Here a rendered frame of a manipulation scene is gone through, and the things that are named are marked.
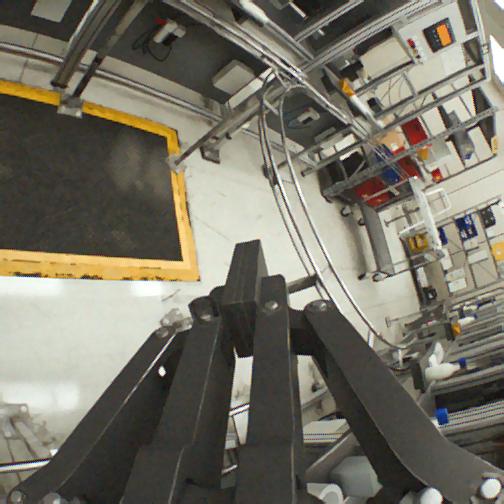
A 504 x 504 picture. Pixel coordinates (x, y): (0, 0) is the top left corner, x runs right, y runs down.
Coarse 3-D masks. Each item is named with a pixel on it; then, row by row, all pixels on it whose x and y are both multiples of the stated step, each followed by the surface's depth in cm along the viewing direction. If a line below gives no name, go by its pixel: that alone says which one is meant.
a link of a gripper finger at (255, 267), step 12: (252, 240) 19; (252, 252) 17; (252, 264) 16; (264, 264) 19; (252, 276) 15; (264, 276) 17; (240, 288) 14; (252, 288) 14; (240, 300) 13; (252, 300) 13; (252, 312) 13; (252, 324) 13; (252, 336) 14; (252, 348) 14
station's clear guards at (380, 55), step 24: (456, 0) 115; (360, 48) 157; (384, 48) 158; (456, 48) 154; (336, 72) 177; (360, 72) 178; (384, 72) 180; (408, 72) 180; (432, 72) 180; (456, 72) 180; (480, 72) 178; (384, 96) 250; (432, 96) 208; (384, 120) 236
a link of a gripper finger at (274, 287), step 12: (276, 276) 16; (264, 288) 15; (276, 288) 15; (264, 300) 14; (288, 300) 14; (288, 312) 13; (300, 312) 12; (300, 324) 12; (300, 336) 12; (312, 336) 11; (300, 348) 12; (312, 348) 12
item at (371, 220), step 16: (416, 176) 291; (416, 192) 285; (368, 208) 343; (384, 208) 355; (368, 224) 322; (432, 224) 281; (384, 240) 349; (432, 240) 268; (384, 256) 328; (416, 256) 277; (432, 256) 284; (368, 272) 311; (384, 272) 309; (400, 272) 330
